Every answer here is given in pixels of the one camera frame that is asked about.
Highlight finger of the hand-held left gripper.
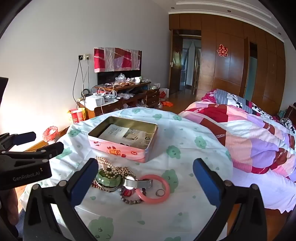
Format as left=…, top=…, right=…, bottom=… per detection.
left=0, top=142, right=64, bottom=168
left=0, top=131, right=37, bottom=153

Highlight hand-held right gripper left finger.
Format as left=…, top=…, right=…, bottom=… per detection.
left=23, top=158, right=99, bottom=241

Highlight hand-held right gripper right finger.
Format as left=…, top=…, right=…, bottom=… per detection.
left=193, top=158, right=269, bottom=241

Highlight green jade bangle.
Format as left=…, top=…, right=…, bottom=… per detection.
left=95, top=170, right=122, bottom=192

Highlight gold bead necklace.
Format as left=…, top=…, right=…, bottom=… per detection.
left=95, top=156, right=139, bottom=180

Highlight pink tin box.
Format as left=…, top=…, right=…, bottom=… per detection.
left=88, top=116, right=158, bottom=163

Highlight dark bead bracelet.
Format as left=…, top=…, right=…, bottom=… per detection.
left=119, top=186, right=147, bottom=205

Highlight silver wristwatch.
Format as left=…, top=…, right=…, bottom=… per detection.
left=122, top=176, right=153, bottom=189

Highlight pink bangle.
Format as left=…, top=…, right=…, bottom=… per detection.
left=135, top=174, right=171, bottom=204

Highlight person's left hand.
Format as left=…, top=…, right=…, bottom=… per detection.
left=0, top=188, right=19, bottom=233

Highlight pink plastic bag bin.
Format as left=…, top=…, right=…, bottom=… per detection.
left=43, top=126, right=59, bottom=142

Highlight white green printed tablecloth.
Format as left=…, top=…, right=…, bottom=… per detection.
left=20, top=107, right=234, bottom=241

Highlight red carton box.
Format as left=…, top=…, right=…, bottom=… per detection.
left=70, top=108, right=86, bottom=124

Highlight printed paper leaflet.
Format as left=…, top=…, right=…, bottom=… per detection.
left=97, top=124, right=154, bottom=147

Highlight white box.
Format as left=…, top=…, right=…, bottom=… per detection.
left=85, top=95, right=105, bottom=107

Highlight patchwork quilt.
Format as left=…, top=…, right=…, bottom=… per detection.
left=179, top=89, right=296, bottom=212

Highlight black television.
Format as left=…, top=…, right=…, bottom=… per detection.
left=97, top=69, right=142, bottom=85

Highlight wooden television cabinet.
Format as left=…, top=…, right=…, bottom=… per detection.
left=77, top=81, right=160, bottom=117

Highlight red pink patchwork cloth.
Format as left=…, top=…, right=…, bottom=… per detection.
left=94, top=47, right=142, bottom=73

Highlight wooden wardrobe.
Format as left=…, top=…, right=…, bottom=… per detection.
left=169, top=13, right=287, bottom=114

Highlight wooden headboard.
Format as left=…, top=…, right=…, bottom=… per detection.
left=283, top=103, right=296, bottom=121

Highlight wooden door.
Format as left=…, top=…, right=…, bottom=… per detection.
left=170, top=30, right=183, bottom=94

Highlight red paper decoration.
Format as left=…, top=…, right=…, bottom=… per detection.
left=217, top=44, right=228, bottom=57

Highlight hanging power cables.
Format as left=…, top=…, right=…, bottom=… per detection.
left=72, top=59, right=90, bottom=100

